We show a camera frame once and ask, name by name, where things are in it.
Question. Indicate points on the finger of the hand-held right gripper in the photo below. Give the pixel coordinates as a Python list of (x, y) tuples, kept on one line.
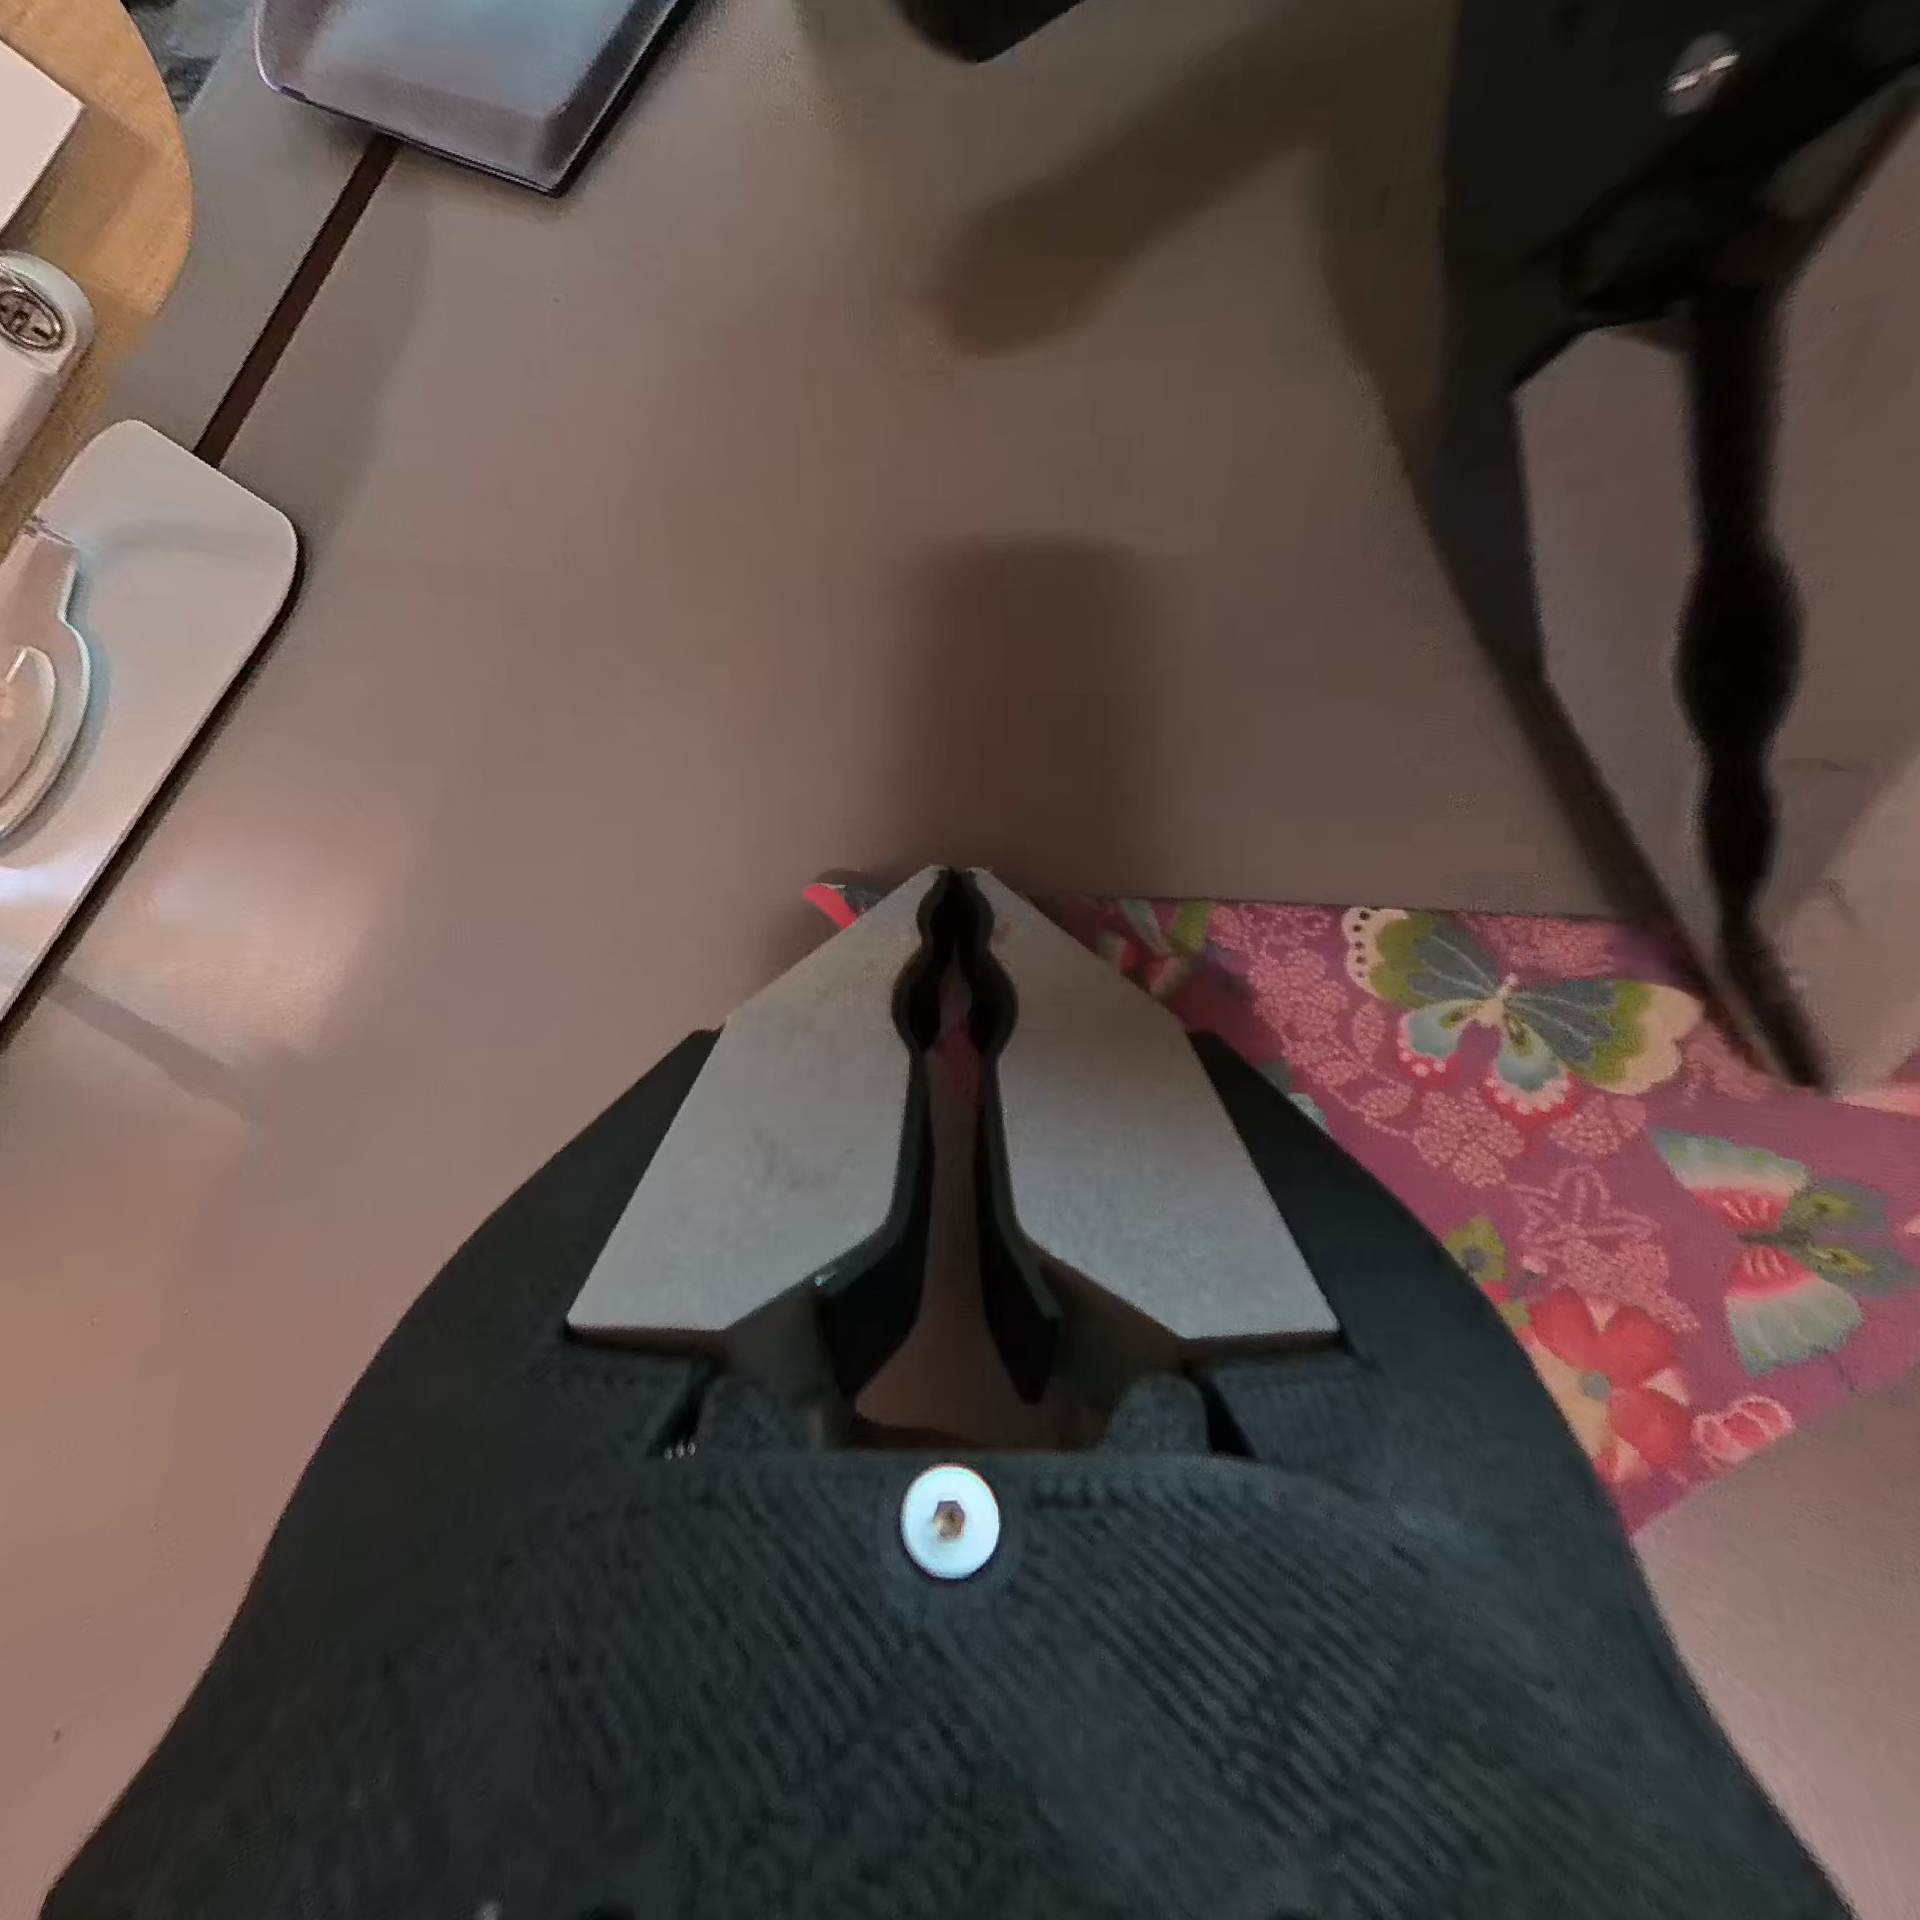
[(1868, 961), (1621, 600)]

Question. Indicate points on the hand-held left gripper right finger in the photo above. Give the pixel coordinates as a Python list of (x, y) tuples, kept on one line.
[(1140, 1184)]

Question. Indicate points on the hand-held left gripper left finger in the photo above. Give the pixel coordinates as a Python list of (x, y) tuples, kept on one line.
[(751, 1171)]

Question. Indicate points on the purple floral patterned cloth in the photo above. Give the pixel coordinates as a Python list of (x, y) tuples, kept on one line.
[(1502, 1200)]

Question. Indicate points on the black rounded object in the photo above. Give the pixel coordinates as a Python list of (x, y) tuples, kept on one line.
[(990, 24)]

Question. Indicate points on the clear stand hinge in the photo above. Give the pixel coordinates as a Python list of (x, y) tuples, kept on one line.
[(37, 705)]

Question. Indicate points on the white book stand ledge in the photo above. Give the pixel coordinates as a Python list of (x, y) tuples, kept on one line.
[(37, 315)]

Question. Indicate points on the wooden book stand board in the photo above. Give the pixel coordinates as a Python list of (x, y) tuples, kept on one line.
[(136, 194)]

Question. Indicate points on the white printed instruction sheet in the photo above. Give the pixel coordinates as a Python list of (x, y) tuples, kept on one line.
[(30, 135)]

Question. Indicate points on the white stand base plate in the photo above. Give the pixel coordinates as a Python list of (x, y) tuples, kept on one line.
[(180, 600)]

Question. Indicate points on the silver monitor base plate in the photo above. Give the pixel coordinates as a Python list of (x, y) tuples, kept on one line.
[(451, 77)]

